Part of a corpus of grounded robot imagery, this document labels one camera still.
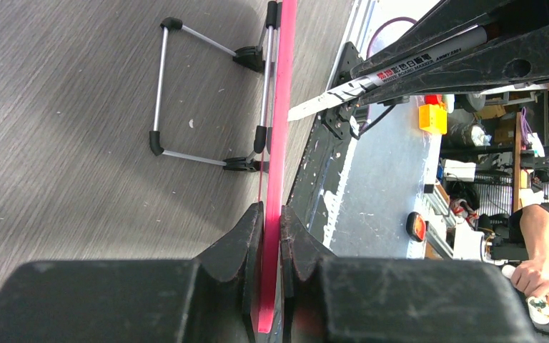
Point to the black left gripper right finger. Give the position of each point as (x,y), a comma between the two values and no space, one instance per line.
(328,298)

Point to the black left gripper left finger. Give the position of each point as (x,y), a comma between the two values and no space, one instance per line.
(210,298)

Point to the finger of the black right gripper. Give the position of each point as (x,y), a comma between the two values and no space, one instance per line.
(448,19)
(500,62)

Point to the white whiteboard marker pen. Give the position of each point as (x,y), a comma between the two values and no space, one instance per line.
(359,86)

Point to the bystander forearm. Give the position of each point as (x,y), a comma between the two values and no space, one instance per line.
(534,226)

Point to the pink-framed whiteboard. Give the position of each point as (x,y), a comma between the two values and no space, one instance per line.
(275,185)

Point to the bystander hand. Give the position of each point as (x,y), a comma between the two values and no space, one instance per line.
(532,278)

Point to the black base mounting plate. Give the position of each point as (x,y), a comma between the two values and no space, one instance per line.
(317,189)

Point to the yellow plastic box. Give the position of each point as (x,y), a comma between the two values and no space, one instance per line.
(433,119)

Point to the red black emergency button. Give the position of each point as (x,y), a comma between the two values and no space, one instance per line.
(416,227)

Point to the aluminium frame rail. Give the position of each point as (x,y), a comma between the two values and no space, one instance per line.
(356,27)

